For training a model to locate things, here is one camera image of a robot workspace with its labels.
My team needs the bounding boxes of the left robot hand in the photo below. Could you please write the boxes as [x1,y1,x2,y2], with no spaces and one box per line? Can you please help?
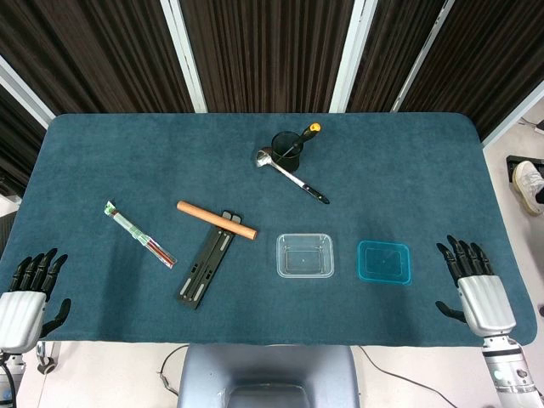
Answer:
[0,247,72,354]

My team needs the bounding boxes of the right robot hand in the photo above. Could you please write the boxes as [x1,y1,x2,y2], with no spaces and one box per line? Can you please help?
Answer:
[434,234,518,337]

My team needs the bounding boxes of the blue plastic lid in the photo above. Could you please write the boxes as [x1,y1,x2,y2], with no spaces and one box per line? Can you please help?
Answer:
[356,240,412,285]

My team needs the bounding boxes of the clear plastic container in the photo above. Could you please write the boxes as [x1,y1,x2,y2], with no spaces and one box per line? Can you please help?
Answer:
[275,232,335,280]

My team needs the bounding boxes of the table caster wheel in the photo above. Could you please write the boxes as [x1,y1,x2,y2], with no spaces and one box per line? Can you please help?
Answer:
[36,341,59,375]

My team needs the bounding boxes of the white sneaker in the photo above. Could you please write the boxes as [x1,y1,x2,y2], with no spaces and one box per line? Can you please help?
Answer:
[512,160,544,217]

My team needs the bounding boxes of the black floor device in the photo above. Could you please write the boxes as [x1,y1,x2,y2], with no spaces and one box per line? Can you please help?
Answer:
[505,155,544,182]

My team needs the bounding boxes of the packaged red chopsticks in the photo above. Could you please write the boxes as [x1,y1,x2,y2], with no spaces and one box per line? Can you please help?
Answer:
[103,201,178,269]

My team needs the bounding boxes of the dark brown slatted panel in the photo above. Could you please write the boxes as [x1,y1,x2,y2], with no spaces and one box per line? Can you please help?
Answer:
[180,0,354,114]
[399,0,544,141]
[0,0,195,116]
[348,0,443,114]
[0,84,43,196]

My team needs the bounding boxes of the black folding stand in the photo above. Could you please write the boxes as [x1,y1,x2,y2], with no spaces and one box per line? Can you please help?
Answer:
[175,209,243,310]

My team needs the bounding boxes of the teal table cloth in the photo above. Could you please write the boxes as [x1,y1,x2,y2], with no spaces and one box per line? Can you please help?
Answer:
[0,112,539,346]

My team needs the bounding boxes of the wooden rolling pin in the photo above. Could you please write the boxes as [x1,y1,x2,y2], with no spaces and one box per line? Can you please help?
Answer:
[176,200,258,241]

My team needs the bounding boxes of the grey robot torso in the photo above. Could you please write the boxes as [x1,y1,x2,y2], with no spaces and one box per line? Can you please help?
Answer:
[176,344,361,408]

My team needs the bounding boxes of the black mesh pen holder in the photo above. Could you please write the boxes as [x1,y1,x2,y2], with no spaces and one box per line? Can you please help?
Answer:
[271,131,304,173]

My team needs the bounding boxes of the black yellow screwdriver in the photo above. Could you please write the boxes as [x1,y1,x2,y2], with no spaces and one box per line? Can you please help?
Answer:
[283,122,322,159]

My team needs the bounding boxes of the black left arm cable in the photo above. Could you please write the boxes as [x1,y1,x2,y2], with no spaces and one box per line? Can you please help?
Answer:
[0,360,17,407]

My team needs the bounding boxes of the thin black floor cable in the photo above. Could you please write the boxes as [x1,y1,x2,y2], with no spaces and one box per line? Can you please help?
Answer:
[356,344,458,408]
[157,344,190,396]

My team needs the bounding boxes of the white partition post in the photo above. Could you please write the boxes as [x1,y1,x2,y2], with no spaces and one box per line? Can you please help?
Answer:
[329,0,377,114]
[0,54,56,129]
[390,0,456,114]
[160,0,208,114]
[482,80,544,148]

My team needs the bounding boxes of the steel ladle black handle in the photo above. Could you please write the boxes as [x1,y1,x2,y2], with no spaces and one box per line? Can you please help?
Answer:
[255,146,331,206]

